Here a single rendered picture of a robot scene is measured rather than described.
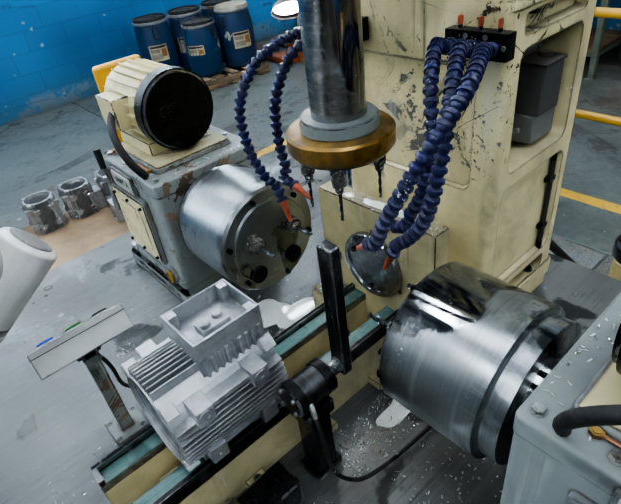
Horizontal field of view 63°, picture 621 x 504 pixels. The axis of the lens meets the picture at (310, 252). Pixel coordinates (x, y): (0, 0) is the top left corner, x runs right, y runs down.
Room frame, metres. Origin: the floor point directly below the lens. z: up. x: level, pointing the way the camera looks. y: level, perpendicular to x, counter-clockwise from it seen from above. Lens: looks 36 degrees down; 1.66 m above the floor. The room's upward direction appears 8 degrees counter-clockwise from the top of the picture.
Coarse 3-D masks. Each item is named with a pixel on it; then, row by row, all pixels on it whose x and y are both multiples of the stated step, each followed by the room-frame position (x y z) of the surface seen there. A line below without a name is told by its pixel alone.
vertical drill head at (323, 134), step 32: (320, 0) 0.75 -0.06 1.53; (352, 0) 0.76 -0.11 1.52; (320, 32) 0.75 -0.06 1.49; (352, 32) 0.75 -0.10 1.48; (320, 64) 0.75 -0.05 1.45; (352, 64) 0.75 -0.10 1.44; (320, 96) 0.76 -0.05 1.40; (352, 96) 0.75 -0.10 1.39; (288, 128) 0.81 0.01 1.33; (320, 128) 0.74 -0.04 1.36; (352, 128) 0.73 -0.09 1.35; (384, 128) 0.75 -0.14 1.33; (320, 160) 0.71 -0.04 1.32; (352, 160) 0.70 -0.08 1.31; (384, 160) 0.78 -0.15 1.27
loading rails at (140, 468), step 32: (352, 288) 0.87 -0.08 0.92; (320, 320) 0.79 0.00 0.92; (352, 320) 0.82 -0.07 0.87; (288, 352) 0.71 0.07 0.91; (320, 352) 0.76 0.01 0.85; (352, 352) 0.68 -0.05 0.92; (352, 384) 0.68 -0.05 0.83; (288, 416) 0.58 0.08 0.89; (128, 448) 0.54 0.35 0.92; (160, 448) 0.54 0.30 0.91; (256, 448) 0.53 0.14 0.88; (288, 448) 0.57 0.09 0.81; (96, 480) 0.48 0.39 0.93; (128, 480) 0.50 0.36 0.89; (160, 480) 0.52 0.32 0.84; (192, 480) 0.46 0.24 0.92; (224, 480) 0.49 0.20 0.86
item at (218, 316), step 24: (216, 288) 0.66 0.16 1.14; (168, 312) 0.61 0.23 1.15; (192, 312) 0.63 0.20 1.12; (216, 312) 0.61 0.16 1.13; (240, 312) 0.62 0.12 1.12; (168, 336) 0.61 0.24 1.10; (192, 336) 0.58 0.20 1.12; (216, 336) 0.55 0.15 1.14; (240, 336) 0.57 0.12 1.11; (216, 360) 0.54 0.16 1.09
